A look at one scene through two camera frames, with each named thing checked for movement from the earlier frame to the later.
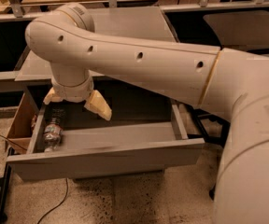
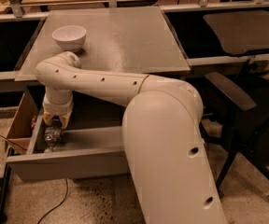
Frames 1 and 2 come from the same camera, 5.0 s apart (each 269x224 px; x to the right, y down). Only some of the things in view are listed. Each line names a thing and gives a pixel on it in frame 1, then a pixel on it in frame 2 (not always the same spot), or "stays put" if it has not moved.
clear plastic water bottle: x=53 y=134 stays put
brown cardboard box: x=21 y=133 stays put
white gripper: x=73 y=92 → x=58 y=107
